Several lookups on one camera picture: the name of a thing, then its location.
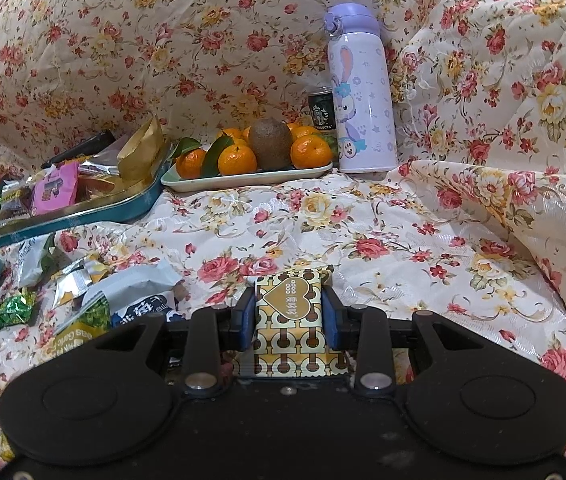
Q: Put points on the pile of tangerines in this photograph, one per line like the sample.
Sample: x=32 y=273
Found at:
x=237 y=160

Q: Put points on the yellow and black snack packet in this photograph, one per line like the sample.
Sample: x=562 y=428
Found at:
x=17 y=190

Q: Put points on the green wrapped candy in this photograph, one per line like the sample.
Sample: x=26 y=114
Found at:
x=13 y=310

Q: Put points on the green and yellow snack packet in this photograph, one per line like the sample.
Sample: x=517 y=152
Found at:
x=88 y=322

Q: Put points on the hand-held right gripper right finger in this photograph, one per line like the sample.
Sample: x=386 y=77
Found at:
x=330 y=322

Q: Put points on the white rectangular tray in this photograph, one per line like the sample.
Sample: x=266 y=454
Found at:
x=243 y=178

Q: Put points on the orange snack packet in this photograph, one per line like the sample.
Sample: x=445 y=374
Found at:
x=100 y=187

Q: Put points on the pink snack packet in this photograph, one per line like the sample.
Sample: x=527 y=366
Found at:
x=55 y=192

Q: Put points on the silver and yellow snack packet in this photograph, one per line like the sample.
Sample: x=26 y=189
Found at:
x=75 y=280

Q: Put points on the gold brown patterned snack packet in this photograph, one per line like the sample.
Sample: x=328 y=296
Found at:
x=288 y=340

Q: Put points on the white and green snack packet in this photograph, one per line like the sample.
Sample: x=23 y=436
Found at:
x=33 y=260

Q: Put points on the teal tin holding snacks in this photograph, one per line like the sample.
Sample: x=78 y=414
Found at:
x=113 y=212

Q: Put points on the purple rabbit print thermos bottle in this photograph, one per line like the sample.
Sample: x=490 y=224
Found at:
x=363 y=110

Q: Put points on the dark coffee can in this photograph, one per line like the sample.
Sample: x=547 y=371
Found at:
x=320 y=110

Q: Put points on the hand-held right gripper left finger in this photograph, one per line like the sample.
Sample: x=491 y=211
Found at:
x=245 y=322

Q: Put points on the brown kiwi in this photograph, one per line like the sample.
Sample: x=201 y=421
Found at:
x=270 y=145

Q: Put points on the gold foil bag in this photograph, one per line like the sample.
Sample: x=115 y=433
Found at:
x=140 y=155

